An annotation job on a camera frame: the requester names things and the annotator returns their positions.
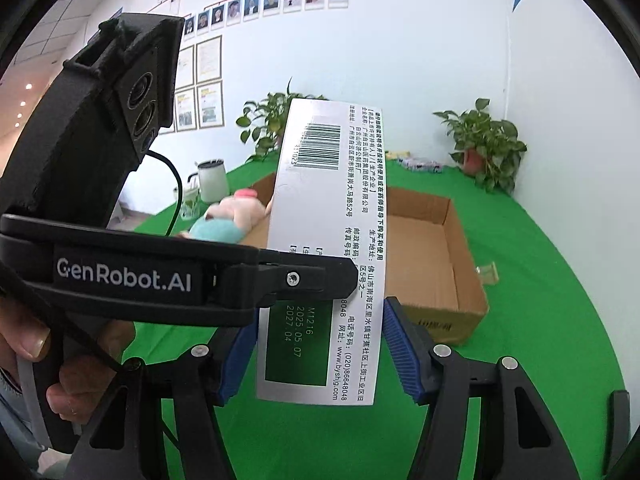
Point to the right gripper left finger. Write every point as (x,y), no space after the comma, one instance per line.
(125,438)

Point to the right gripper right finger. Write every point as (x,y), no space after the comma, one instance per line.
(518,436)

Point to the white green product box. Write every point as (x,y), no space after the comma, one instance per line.
(321,345)

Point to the person's left hand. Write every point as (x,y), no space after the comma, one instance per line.
(82,380)

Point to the green patterned paper cup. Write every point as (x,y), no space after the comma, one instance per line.
(190,208)

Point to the pink pig plush toy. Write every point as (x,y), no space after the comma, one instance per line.
(230,220)

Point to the white thermos mug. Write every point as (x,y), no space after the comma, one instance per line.
(211,179)

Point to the small clear plastic piece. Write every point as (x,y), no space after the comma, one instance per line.
(488,274)

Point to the cardboard tray box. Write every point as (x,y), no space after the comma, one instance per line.
(429,267)

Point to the large potted plant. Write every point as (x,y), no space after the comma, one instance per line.
(263,122)

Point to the small potted plant red pot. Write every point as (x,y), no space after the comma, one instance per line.
(485,149)

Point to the yellow card packet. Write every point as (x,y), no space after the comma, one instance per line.
(396,155)

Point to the colourful tissue packet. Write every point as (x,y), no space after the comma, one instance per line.
(420,165)

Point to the framed certificates on wall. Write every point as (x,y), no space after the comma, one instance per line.
(199,99)

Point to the staff photo row on wall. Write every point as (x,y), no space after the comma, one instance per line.
(233,12)

